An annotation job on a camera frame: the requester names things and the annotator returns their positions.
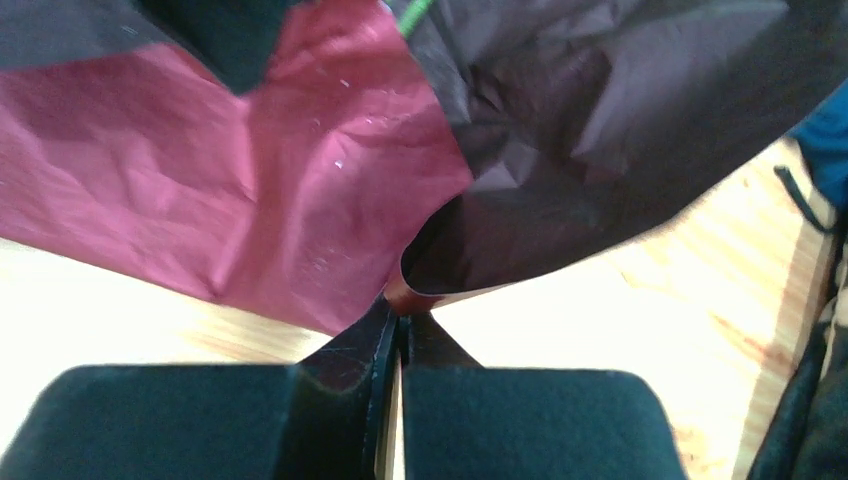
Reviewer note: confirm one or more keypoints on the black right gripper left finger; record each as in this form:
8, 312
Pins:
319, 418

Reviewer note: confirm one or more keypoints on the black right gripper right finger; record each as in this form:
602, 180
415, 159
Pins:
466, 421

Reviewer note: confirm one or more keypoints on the maroon wrapping paper sheet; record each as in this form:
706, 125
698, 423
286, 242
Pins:
293, 158

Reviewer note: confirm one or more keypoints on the pink fake flower bunch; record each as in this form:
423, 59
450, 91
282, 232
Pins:
411, 17

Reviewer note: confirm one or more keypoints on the black floral blanket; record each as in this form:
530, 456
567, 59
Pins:
807, 437

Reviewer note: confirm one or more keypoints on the dark blue folded cloth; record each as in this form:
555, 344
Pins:
822, 139

